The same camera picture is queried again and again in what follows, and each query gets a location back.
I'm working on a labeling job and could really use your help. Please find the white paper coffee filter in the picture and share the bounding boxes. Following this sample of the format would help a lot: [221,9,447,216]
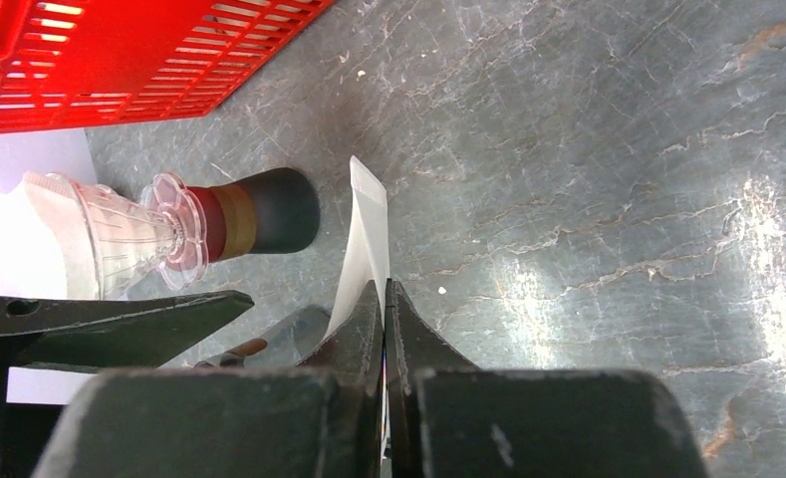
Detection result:
[0,171,102,300]
[325,155,391,337]

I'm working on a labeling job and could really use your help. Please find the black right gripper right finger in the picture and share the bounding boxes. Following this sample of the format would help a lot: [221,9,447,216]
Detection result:
[385,281,707,477]

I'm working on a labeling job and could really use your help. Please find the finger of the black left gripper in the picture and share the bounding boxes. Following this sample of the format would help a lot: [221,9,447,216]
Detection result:
[0,291,254,368]

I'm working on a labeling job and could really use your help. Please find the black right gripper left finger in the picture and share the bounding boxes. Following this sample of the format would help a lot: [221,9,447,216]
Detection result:
[34,283,384,477]

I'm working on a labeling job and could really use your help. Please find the red and black coffee server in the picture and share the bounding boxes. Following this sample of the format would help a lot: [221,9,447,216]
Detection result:
[188,167,321,263]

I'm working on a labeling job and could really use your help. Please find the clear glass coffee dripper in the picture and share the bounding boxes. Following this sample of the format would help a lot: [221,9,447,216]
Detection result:
[38,173,208,300]

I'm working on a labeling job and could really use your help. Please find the red plastic shopping basket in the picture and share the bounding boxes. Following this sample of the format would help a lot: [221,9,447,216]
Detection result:
[0,0,327,133]

